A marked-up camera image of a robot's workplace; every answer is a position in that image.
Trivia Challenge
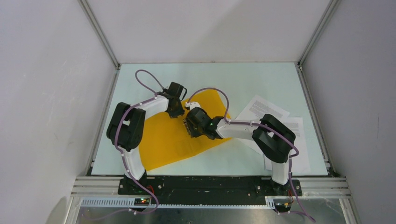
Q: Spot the metal folder clip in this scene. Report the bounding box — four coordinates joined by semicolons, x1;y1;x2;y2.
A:
183;119;191;135

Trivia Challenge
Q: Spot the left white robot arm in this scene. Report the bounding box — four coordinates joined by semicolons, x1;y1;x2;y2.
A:
106;82;187;194

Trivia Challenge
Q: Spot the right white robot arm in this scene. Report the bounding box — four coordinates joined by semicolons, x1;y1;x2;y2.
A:
184;106;299;195

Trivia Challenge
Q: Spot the upper printed paper sheet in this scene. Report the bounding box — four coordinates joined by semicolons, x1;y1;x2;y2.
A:
235;95;290;155

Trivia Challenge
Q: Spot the printed paper sheet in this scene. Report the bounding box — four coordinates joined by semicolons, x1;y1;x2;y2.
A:
263;117;311;175
235;95;290;155

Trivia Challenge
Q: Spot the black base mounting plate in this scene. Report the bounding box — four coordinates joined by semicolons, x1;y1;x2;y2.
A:
118;176;302;206

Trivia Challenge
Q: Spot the left controller board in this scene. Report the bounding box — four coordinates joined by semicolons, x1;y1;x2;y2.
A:
134;198;151;206

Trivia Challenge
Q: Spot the controller board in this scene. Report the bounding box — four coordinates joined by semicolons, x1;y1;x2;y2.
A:
274;203;292;213
134;198;151;206

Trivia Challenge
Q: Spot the lower printed paper sheet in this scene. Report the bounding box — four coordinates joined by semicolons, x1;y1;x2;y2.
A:
263;117;311;175

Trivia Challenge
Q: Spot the right controller board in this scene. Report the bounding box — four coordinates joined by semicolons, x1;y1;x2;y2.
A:
274;203;292;213

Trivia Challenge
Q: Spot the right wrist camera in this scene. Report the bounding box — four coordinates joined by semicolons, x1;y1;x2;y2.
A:
184;101;201;111

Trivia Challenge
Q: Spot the aluminium frame rail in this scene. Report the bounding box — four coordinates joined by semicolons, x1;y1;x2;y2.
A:
71;176;352;209

